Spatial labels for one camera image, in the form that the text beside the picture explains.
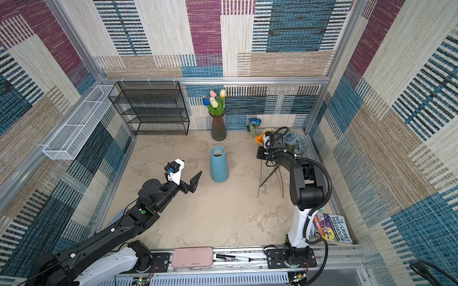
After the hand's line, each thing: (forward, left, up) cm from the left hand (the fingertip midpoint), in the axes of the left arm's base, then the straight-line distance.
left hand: (191, 164), depth 73 cm
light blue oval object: (-11, +37, -25) cm, 46 cm away
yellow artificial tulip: (+43, -12, +5) cm, 45 cm away
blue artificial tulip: (+37, -4, +4) cm, 37 cm away
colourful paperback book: (-19, -60, -23) cm, 67 cm away
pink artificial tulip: (+43, -7, +4) cm, 44 cm away
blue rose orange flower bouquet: (+24, -50, -14) cm, 57 cm away
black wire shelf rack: (+49, +32, -9) cm, 59 cm away
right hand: (+20, -32, -19) cm, 43 cm away
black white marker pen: (-29, -18, -25) cm, 43 cm away
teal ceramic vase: (+8, -10, -11) cm, 17 cm away
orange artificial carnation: (+27, -32, -15) cm, 45 cm away
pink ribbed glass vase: (+35, -9, -13) cm, 38 cm away
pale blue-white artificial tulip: (+34, -8, +5) cm, 36 cm away
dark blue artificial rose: (+39, -31, -13) cm, 52 cm away
